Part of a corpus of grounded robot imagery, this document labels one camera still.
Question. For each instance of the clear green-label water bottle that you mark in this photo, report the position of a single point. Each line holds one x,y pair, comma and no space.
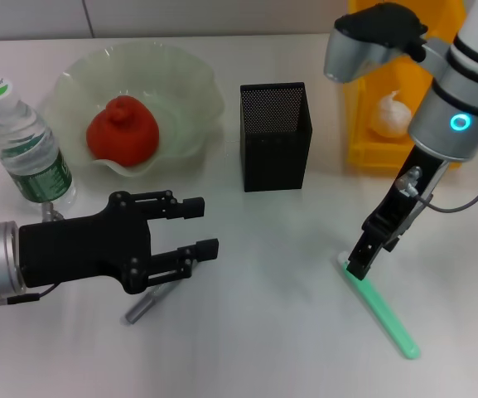
27,145

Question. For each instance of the yellow plastic bin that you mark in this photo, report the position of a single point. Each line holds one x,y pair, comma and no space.
363,124

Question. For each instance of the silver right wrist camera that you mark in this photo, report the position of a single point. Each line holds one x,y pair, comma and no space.
367,45

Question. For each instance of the pale green glass fruit plate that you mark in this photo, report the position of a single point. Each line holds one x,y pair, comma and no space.
180,112

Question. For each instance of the black mesh pen holder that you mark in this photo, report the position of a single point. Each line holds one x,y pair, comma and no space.
276,149

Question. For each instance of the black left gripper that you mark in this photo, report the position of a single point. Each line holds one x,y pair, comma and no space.
81,248

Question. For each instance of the white paper ball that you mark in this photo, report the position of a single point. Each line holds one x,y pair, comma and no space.
392,118

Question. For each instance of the green pen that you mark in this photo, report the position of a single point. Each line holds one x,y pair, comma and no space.
383,315

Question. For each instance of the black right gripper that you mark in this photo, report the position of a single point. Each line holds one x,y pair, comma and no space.
404,203

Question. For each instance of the grey transparent pen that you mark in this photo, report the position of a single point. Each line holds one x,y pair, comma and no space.
147,304

